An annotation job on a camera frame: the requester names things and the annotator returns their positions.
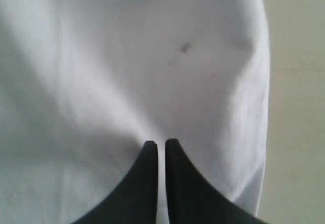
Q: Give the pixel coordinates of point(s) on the white t-shirt red lettering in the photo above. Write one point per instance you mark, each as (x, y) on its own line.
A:
(84, 83)

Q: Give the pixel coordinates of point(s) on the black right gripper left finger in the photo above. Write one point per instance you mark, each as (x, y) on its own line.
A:
(134, 199)

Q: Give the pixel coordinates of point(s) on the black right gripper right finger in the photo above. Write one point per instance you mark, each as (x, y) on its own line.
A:
(191, 198)

